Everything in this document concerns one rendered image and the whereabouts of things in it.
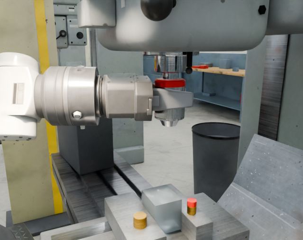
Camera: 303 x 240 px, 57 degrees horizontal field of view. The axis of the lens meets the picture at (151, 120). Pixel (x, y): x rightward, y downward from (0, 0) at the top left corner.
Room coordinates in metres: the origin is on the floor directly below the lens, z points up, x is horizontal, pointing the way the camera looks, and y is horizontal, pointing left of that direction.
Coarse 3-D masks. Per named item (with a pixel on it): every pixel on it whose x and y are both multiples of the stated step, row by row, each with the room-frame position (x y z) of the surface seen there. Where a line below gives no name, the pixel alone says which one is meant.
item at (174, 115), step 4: (160, 88) 0.41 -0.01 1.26; (164, 88) 0.40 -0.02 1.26; (168, 88) 0.40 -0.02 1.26; (172, 88) 0.40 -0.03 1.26; (176, 88) 0.40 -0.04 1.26; (180, 88) 0.40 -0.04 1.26; (184, 88) 0.41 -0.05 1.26; (180, 108) 0.41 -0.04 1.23; (184, 108) 0.42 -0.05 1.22; (156, 112) 0.41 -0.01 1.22; (160, 112) 0.41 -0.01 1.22; (164, 112) 0.40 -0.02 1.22; (168, 112) 0.40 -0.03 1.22; (172, 112) 0.40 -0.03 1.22; (176, 112) 0.40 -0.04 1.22; (180, 112) 0.41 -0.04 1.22; (156, 116) 0.41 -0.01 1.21; (160, 116) 0.41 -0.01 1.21; (164, 116) 0.40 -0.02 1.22; (168, 116) 0.40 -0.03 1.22; (172, 116) 0.40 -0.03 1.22; (176, 116) 0.40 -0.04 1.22; (180, 116) 0.41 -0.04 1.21; (164, 120) 0.40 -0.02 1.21; (168, 120) 0.40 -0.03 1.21; (172, 120) 0.40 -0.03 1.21; (176, 120) 0.40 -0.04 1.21
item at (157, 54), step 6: (144, 54) 0.40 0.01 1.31; (150, 54) 0.39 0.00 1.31; (156, 54) 0.39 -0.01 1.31; (162, 54) 0.38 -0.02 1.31; (168, 54) 0.38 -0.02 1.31; (174, 54) 0.38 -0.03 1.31; (180, 54) 0.38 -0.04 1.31; (186, 54) 0.39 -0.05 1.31; (192, 54) 0.39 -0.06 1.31; (198, 54) 0.41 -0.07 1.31
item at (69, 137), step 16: (64, 128) 0.90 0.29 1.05; (80, 128) 0.80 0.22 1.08; (96, 128) 0.83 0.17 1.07; (64, 144) 0.91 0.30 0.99; (80, 144) 0.80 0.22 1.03; (96, 144) 0.83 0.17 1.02; (112, 144) 0.86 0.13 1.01; (80, 160) 0.80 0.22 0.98; (96, 160) 0.83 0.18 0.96; (112, 160) 0.86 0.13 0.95
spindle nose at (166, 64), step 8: (160, 56) 0.41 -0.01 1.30; (168, 56) 0.40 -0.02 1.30; (176, 56) 0.40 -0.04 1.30; (184, 56) 0.41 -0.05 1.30; (160, 64) 0.41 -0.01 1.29; (168, 64) 0.40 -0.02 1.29; (176, 64) 0.40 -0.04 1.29; (184, 64) 0.41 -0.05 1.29; (168, 72) 0.40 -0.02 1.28; (176, 72) 0.40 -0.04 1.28
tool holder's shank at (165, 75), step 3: (162, 75) 0.42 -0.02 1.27; (165, 75) 0.41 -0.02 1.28; (168, 75) 0.41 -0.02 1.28; (171, 75) 0.41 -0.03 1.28; (174, 75) 0.41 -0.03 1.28; (177, 75) 0.42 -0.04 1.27; (162, 78) 0.42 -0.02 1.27; (165, 78) 0.41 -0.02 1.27; (168, 78) 0.41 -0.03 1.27; (171, 78) 0.41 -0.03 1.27; (174, 78) 0.41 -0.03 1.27; (177, 78) 0.42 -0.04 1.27
